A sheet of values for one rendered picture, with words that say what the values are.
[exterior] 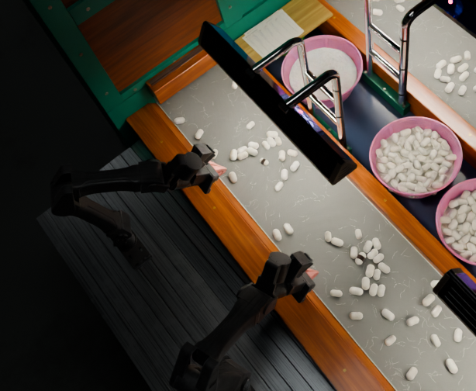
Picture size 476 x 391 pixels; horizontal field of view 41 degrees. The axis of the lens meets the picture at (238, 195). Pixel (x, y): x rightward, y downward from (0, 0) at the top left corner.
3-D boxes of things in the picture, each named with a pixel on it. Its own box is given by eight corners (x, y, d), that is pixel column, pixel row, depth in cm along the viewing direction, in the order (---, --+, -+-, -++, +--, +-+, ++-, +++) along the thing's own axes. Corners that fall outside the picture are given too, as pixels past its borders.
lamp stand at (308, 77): (305, 189, 203) (286, 112, 164) (267, 149, 212) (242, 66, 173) (352, 154, 205) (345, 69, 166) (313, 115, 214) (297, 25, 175)
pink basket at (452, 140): (434, 223, 190) (436, 209, 181) (354, 185, 200) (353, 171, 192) (474, 153, 197) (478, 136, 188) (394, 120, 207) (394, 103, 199)
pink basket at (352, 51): (358, 119, 210) (357, 103, 202) (278, 114, 217) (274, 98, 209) (368, 53, 221) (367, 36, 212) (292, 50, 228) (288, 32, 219)
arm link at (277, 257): (270, 245, 164) (245, 262, 154) (298, 261, 160) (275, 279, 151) (259, 282, 169) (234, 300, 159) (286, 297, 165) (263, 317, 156)
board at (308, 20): (256, 70, 216) (255, 68, 215) (231, 45, 223) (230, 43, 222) (332, 15, 219) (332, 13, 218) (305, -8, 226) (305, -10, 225)
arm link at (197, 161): (199, 147, 176) (160, 140, 170) (204, 174, 172) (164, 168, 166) (180, 170, 184) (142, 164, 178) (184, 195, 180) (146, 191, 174)
